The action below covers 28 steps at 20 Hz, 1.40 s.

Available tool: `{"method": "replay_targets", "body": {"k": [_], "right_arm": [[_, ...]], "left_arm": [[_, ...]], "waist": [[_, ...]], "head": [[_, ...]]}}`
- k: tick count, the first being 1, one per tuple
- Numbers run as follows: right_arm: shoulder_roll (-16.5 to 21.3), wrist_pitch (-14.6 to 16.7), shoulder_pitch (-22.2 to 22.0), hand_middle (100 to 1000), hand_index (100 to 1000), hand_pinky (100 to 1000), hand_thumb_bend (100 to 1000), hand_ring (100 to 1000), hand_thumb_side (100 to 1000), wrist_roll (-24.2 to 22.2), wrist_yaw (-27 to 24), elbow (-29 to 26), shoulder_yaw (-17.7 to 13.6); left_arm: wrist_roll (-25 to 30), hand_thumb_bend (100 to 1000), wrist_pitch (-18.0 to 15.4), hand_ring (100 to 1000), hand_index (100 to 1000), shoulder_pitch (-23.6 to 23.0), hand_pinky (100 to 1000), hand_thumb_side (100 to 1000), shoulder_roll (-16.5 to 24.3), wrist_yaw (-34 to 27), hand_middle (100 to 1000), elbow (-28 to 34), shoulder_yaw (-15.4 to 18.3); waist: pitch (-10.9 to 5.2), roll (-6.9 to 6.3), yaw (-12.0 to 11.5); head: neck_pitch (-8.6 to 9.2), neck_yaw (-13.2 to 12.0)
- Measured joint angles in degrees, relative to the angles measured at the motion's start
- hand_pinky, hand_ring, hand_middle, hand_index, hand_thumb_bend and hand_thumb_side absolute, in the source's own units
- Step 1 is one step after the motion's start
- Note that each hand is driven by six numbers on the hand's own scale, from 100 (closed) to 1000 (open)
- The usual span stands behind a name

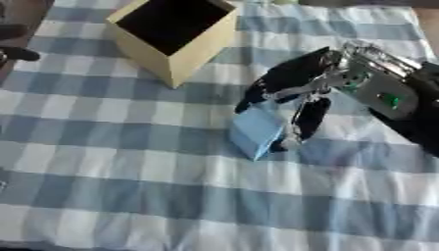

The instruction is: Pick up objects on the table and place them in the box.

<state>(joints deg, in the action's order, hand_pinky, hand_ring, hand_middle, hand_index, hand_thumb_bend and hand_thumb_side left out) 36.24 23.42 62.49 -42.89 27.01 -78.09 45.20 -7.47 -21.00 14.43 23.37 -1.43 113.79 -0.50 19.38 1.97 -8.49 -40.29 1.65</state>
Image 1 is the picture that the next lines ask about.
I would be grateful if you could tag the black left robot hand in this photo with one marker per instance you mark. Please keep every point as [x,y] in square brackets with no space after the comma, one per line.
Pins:
[14,42]

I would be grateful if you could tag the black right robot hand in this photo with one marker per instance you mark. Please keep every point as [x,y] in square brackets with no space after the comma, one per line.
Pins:
[291,73]

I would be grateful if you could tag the light blue block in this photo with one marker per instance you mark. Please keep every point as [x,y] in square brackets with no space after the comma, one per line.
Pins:
[256,130]

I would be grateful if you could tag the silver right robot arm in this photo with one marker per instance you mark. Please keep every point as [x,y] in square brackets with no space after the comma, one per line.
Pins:
[394,94]

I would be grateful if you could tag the tan cardboard box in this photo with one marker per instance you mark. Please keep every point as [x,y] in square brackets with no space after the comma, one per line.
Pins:
[174,36]

